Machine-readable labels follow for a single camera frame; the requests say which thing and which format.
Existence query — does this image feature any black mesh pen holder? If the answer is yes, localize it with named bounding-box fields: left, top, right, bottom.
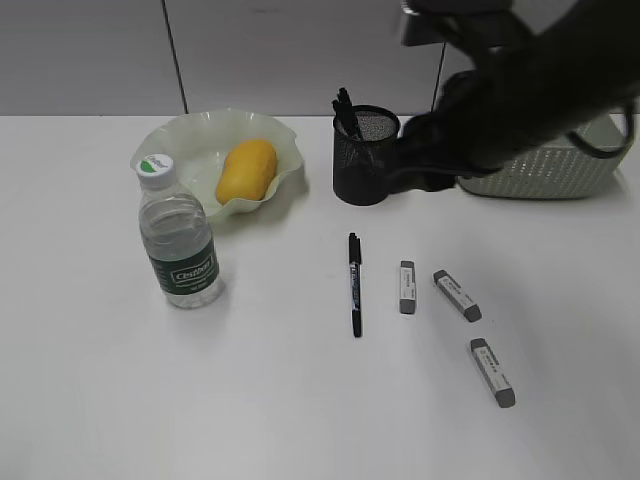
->
left=332, top=105, right=400, bottom=206

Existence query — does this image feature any grey white eraser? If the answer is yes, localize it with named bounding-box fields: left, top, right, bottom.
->
left=399, top=260, right=417, bottom=315
left=433, top=270, right=482, bottom=323
left=470, top=338, right=516, bottom=408

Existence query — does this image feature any clear water bottle green label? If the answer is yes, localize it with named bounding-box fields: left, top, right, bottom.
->
left=135, top=154, right=222, bottom=309

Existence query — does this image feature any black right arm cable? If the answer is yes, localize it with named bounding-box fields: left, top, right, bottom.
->
left=564, top=102, right=637, bottom=159

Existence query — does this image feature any pale green wavy plate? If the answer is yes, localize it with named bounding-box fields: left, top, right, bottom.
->
left=130, top=108, right=304, bottom=224

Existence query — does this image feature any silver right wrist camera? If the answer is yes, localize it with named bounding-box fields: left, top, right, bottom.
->
left=400, top=0, right=513, bottom=47

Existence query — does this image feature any green plastic woven basket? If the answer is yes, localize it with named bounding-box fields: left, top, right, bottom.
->
left=457, top=115, right=631, bottom=200

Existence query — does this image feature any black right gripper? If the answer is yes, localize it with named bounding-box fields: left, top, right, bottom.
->
left=394, top=69, right=520, bottom=193

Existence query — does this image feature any black marker pen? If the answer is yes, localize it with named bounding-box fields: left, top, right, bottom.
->
left=337, top=87, right=369, bottom=144
left=331, top=87, right=366, bottom=141
left=348, top=232, right=362, bottom=338

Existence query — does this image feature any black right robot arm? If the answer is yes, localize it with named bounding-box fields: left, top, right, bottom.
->
left=386, top=1, right=639, bottom=193

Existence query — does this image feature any yellow mango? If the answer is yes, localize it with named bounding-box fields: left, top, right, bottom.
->
left=216, top=139, right=278, bottom=205

